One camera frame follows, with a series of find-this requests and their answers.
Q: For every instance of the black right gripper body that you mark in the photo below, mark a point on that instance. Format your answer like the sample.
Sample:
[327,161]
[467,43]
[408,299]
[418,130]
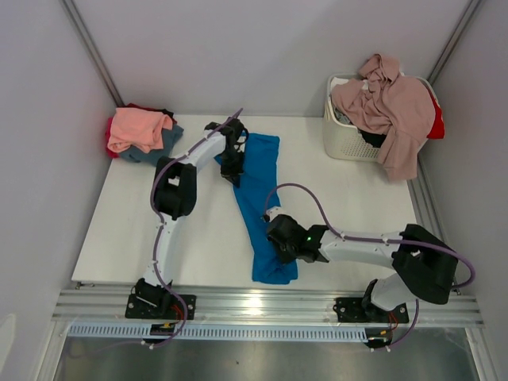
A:
[286,253]

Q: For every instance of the blue t shirt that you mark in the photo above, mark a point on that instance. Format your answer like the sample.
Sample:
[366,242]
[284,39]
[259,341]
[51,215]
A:
[256,191]

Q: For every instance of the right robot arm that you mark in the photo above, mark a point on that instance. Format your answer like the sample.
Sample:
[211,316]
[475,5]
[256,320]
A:
[423,266]

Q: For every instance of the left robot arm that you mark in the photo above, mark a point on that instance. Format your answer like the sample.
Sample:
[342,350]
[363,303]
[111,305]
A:
[173,197]

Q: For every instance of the black folded shirt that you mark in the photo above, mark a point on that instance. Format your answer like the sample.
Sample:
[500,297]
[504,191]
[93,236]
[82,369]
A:
[168,113]

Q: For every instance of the salmon pink folded shirt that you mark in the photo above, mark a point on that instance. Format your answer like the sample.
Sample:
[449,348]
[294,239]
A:
[137,129]

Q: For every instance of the white laundry basket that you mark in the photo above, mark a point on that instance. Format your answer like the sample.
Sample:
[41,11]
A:
[347,142]

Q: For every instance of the grey garment in basket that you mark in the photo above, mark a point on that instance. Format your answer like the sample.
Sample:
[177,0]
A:
[341,117]

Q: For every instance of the dusty pink shirt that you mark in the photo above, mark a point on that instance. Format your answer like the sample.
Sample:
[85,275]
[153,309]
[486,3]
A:
[385,102]

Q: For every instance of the red shirt in basket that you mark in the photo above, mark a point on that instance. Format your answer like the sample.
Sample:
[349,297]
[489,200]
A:
[437,131]

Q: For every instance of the left corner metal profile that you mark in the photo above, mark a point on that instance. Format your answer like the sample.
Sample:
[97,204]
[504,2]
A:
[79,25]

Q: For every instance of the corner metal profile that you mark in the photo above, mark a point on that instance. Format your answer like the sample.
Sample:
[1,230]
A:
[79,25]
[465,20]

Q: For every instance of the right corner metal profile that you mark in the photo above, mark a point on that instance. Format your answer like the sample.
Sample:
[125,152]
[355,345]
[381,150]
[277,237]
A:
[465,20]

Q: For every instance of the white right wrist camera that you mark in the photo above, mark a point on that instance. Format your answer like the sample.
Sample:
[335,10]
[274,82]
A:
[271,213]

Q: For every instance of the aluminium mounting rail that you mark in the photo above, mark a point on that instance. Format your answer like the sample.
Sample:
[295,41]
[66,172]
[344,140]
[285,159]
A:
[253,306]

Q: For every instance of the white slotted cable duct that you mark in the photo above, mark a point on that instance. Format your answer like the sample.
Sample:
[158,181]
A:
[220,332]

